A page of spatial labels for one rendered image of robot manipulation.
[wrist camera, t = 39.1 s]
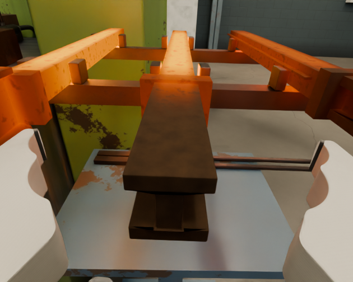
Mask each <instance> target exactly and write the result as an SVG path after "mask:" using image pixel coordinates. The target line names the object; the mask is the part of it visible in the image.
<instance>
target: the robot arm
mask: <svg viewBox="0 0 353 282"><path fill-rule="evenodd" d="M45 160H47V157H46V154H45V150H44V146H43V142H42V139H41V136H40V133H39V131H38V129H25V130H22V131H21V132H19V133H18V134H16V135H15V136H14V137H12V138H11V139H10V140H8V141H7V142H5V143H4V144H2V145H1V146H0V282H58V281H59V280H60V278H61V277H62V276H63V275H64V273H65V272H66V270H67V267H68V257H67V253H66V248H65V245H64V241H63V237H62V234H61V232H60V229H59V226H58V223H57V220H56V218H55V215H54V212H53V209H52V206H51V204H50V201H49V200H47V199H45V198H44V195H45V193H46V192H47V190H48V187H47V184H46V182H45V178H44V176H43V173H42V170H41V166H42V164H43V163H44V161H45ZM308 170H309V171H311V172H312V175H313V176H314V179H315V180H314V182H313V184H312V187H311V189H310V191H309V193H308V196H307V197H306V200H307V202H308V204H309V206H310V209H309V210H307V211H306V213H305V215H304V217H303V219H302V221H301V223H300V225H299V227H298V230H297V231H296V233H295V235H294V237H293V240H292V242H291V244H290V246H289V250H288V252H287V256H286V259H285V263H284V266H283V269H282V273H283V276H284V279H285V281H286V282H353V156H351V155H350V154H349V153H347V152H346V151H345V150H344V149H343V148H341V147H340V146H339V145H338V144H336V143H335V142H333V141H330V140H320V141H319V142H318V144H317V146H316V148H315V150H314V154H313V157H312V160H311V163H310V166H309V169H308Z"/></svg>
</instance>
